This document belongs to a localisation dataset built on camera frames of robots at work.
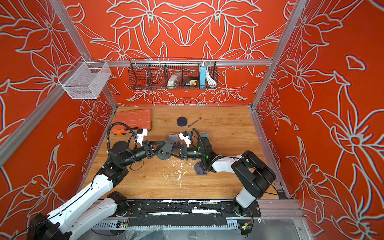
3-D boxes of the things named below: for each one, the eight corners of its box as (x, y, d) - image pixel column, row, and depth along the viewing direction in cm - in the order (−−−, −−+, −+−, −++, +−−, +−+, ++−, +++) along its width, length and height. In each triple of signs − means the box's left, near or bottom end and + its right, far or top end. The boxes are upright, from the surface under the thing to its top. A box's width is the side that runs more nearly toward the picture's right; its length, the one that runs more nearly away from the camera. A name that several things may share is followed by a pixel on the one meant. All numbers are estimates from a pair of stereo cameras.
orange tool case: (115, 136, 104) (111, 130, 99) (119, 117, 116) (115, 111, 110) (151, 131, 107) (149, 125, 101) (151, 113, 119) (149, 107, 113)
